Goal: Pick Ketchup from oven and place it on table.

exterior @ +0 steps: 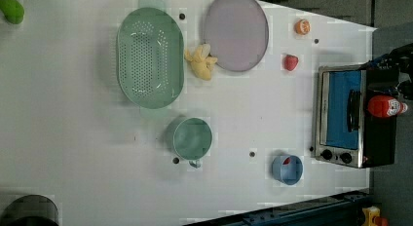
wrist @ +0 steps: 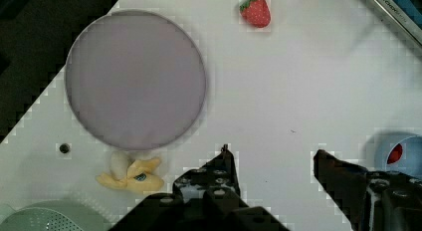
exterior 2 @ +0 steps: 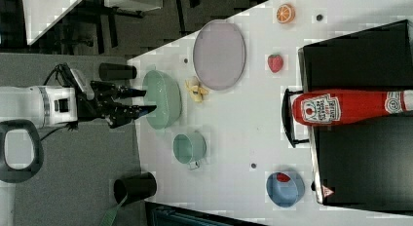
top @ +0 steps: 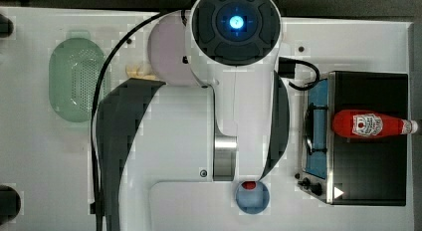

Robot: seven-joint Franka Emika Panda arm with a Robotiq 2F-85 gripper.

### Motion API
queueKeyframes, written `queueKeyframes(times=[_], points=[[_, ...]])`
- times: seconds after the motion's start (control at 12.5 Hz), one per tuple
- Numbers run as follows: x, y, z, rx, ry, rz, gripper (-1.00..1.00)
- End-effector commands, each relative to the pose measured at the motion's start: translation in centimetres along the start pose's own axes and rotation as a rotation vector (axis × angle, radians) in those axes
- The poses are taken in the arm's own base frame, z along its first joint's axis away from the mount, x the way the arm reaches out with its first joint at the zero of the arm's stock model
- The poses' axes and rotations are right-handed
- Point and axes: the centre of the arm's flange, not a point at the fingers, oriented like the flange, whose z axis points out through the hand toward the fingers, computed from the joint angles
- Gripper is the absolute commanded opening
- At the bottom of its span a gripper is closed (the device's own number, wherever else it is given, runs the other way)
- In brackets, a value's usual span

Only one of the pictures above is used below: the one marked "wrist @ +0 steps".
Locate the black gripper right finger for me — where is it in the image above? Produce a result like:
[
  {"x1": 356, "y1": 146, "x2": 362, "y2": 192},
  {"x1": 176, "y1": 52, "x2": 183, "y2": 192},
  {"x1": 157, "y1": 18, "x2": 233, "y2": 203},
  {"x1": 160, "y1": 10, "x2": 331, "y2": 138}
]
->
[{"x1": 314, "y1": 149, "x2": 422, "y2": 231}]

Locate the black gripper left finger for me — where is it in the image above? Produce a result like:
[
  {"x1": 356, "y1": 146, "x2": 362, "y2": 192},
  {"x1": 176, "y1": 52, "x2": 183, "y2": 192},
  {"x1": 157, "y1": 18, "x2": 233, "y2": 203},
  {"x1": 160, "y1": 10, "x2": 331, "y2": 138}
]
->
[{"x1": 110, "y1": 145, "x2": 289, "y2": 231}]

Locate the silver black toaster oven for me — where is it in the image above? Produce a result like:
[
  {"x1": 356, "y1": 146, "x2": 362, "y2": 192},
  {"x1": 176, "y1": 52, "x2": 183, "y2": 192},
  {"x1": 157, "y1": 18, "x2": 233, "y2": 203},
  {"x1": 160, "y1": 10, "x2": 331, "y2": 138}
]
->
[{"x1": 371, "y1": 0, "x2": 422, "y2": 46}]

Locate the small red toy in cup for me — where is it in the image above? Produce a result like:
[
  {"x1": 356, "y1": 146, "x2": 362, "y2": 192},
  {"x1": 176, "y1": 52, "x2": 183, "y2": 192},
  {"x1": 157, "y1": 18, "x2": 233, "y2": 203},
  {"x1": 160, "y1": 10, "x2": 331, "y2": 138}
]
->
[{"x1": 387, "y1": 143, "x2": 403, "y2": 164}]

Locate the light blue cup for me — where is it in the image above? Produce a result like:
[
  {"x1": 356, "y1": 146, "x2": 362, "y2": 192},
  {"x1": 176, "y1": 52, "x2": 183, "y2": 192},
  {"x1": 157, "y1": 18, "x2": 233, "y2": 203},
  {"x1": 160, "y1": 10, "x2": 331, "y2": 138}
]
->
[{"x1": 374, "y1": 132, "x2": 422, "y2": 178}]

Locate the yellow plush banana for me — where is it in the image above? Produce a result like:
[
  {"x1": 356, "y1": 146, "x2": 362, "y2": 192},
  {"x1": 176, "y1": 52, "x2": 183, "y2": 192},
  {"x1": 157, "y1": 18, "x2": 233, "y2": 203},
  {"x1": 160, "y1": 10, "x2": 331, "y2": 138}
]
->
[{"x1": 96, "y1": 151, "x2": 164, "y2": 194}]

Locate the green perforated colander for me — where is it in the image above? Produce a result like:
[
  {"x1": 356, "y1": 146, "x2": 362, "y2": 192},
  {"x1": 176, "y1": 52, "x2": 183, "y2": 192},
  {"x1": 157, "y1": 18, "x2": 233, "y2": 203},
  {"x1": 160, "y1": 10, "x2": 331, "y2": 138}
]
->
[{"x1": 0, "y1": 200, "x2": 111, "y2": 231}]

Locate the round lilac plate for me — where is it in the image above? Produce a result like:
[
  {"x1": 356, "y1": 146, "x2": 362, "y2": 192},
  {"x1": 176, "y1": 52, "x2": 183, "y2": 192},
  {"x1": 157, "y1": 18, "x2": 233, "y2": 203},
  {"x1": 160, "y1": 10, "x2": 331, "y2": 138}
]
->
[{"x1": 65, "y1": 11, "x2": 207, "y2": 150}]

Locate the red plush strawberry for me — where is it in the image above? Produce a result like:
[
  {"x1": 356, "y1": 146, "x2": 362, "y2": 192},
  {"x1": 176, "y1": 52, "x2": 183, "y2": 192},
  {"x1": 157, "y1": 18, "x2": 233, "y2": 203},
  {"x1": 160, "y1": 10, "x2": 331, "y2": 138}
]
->
[{"x1": 239, "y1": 0, "x2": 271, "y2": 28}]

